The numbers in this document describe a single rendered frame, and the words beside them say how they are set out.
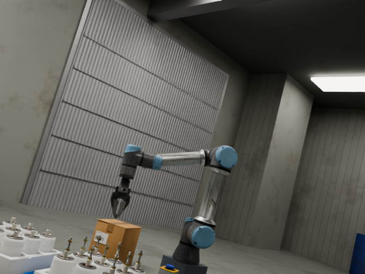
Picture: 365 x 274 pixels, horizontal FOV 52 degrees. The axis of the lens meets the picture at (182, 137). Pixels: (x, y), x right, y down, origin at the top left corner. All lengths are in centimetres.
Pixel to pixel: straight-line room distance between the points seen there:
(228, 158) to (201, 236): 41
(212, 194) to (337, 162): 691
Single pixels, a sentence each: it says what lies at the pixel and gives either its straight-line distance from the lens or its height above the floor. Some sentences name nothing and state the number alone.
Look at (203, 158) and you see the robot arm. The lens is 206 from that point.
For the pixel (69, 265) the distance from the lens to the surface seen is 174.
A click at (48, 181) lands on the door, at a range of 503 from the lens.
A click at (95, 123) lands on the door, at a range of 526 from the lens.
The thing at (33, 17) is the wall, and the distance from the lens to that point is 499.
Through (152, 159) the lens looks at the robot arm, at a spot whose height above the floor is 77.
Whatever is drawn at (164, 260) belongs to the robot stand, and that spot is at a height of 27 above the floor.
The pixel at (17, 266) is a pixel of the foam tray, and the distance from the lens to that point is 192.
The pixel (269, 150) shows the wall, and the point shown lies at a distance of 714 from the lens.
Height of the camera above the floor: 66
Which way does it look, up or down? 8 degrees up
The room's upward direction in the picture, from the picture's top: 15 degrees clockwise
